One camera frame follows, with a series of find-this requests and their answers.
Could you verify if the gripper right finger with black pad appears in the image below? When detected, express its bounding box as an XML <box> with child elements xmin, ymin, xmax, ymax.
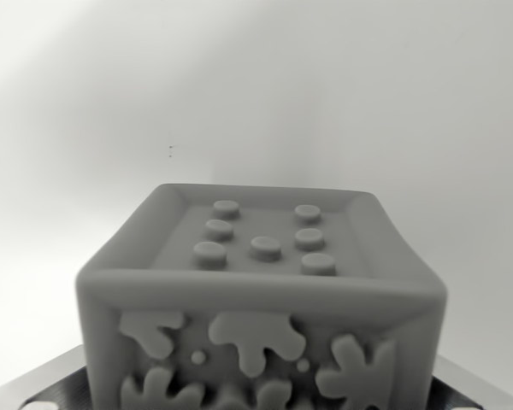
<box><xmin>428</xmin><ymin>355</ymin><xmax>513</xmax><ymax>410</ymax></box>

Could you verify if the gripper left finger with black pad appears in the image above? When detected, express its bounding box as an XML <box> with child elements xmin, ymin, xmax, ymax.
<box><xmin>0</xmin><ymin>344</ymin><xmax>91</xmax><ymax>410</ymax></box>

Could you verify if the grey embossed cube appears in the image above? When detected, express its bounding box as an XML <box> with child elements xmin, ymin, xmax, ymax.
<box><xmin>74</xmin><ymin>183</ymin><xmax>449</xmax><ymax>410</ymax></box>

